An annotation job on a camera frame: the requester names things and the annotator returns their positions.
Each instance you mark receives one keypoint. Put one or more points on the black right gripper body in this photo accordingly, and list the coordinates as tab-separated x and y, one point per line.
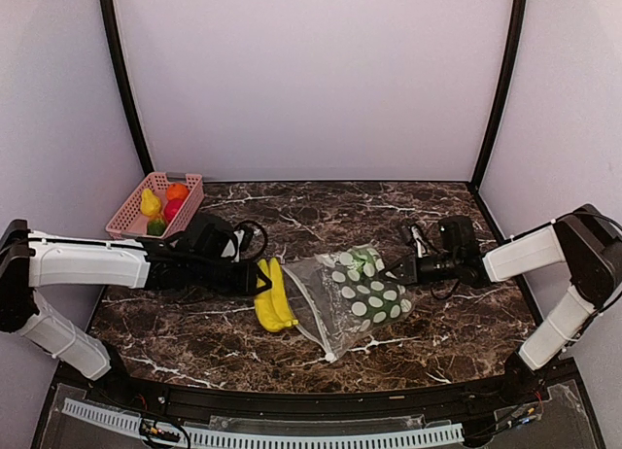
416	273

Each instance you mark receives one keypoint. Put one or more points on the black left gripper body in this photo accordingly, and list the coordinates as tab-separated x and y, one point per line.
228	284

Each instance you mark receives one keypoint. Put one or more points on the yellow fake banana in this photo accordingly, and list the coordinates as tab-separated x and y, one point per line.
271	305

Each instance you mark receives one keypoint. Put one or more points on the green fake vegetable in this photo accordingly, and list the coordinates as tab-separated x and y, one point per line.
374	300

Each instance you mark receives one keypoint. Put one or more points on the clear polka dot zip bag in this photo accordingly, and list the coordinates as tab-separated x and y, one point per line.
340	298

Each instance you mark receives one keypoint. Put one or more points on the green orange fake pepper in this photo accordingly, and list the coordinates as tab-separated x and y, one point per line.
156	226

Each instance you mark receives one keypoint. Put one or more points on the red fake apple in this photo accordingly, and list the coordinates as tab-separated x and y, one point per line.
172	208

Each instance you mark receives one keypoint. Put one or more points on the orange fake orange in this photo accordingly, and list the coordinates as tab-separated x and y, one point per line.
177	191

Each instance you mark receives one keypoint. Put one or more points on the yellow fake lemon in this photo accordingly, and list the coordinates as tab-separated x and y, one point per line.
150	205

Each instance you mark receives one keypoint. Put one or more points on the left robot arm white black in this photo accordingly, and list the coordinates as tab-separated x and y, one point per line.
208	253

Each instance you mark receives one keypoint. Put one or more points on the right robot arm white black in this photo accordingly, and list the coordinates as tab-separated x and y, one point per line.
587	242

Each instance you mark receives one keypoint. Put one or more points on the pink perforated plastic basket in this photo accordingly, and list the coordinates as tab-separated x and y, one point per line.
162	205

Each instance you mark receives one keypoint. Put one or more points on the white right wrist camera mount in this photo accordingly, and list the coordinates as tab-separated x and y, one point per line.
418	242

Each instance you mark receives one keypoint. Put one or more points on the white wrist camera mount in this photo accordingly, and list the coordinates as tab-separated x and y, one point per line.
232	248
418	242

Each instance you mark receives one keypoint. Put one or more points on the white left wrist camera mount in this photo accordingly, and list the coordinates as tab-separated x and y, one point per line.
232	248

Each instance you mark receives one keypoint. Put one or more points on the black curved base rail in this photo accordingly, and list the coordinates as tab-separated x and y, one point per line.
469	400

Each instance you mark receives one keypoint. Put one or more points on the white slotted cable duct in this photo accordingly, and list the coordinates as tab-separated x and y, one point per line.
228	432

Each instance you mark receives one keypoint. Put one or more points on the right black frame post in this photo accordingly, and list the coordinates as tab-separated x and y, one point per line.
510	52

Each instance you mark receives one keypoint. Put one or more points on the black frame post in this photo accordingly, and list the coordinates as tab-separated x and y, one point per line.
113	37
510	52

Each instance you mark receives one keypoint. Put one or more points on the left black frame post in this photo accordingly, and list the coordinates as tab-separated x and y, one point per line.
113	37

